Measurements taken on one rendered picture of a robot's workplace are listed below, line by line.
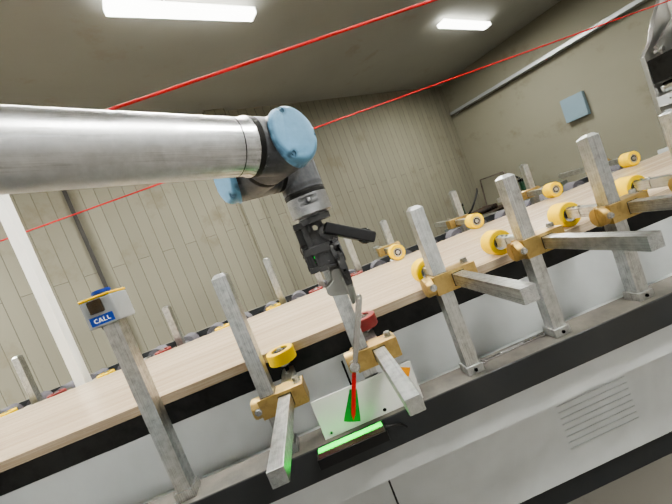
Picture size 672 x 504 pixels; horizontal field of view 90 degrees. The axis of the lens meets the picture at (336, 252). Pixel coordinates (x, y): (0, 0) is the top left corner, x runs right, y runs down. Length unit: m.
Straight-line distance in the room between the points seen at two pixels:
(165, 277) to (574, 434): 4.25
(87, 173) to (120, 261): 4.27
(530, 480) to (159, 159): 1.41
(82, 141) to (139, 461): 1.03
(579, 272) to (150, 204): 4.47
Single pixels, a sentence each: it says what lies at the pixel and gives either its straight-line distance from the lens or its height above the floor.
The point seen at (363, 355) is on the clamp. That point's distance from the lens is 0.85.
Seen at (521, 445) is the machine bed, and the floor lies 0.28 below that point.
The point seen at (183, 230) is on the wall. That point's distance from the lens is 4.81.
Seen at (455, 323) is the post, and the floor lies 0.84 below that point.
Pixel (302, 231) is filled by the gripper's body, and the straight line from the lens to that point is 0.72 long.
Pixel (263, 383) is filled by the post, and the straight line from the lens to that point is 0.87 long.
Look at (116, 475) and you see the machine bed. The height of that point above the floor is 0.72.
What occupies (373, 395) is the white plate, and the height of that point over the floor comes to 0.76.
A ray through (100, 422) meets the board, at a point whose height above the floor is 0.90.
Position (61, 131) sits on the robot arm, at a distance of 0.44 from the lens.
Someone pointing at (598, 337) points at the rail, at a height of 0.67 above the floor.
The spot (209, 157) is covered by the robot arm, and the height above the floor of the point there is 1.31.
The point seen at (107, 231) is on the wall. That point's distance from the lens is 4.77.
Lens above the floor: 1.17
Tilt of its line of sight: 4 degrees down
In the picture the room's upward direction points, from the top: 21 degrees counter-clockwise
